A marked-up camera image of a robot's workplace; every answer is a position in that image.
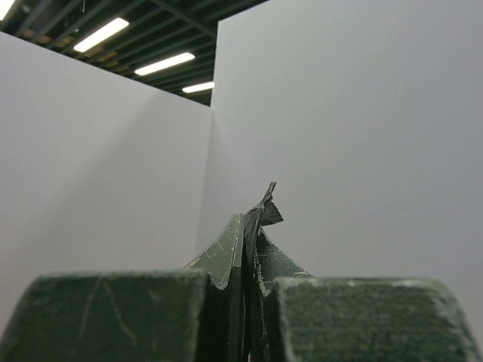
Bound black trash bag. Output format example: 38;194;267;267
241;182;283;361

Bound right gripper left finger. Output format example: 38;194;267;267
186;213;245;361

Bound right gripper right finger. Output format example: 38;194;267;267
250;229;312;361

